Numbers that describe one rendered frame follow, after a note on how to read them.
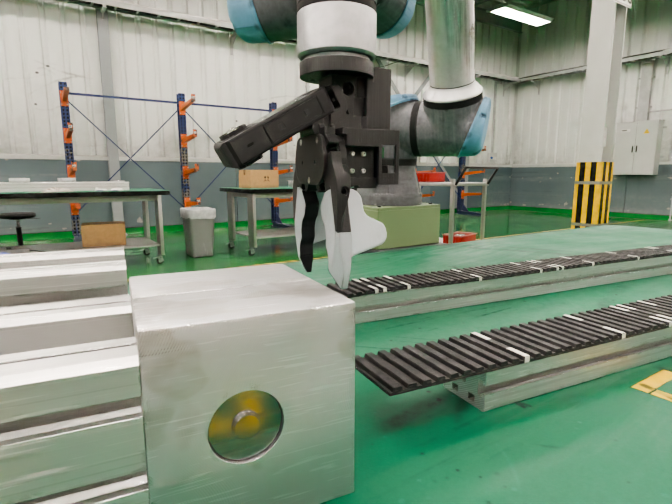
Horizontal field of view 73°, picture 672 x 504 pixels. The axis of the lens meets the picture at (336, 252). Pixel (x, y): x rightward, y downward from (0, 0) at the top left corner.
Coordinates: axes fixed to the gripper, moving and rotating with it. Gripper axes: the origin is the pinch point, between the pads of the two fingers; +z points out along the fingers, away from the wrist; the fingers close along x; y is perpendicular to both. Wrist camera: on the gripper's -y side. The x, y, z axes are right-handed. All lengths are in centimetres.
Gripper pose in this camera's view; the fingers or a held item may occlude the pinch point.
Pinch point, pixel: (317, 270)
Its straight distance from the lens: 45.9
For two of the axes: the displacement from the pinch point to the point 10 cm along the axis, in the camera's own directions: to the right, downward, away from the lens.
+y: 9.0, -0.7, 4.3
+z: 0.0, 9.9, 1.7
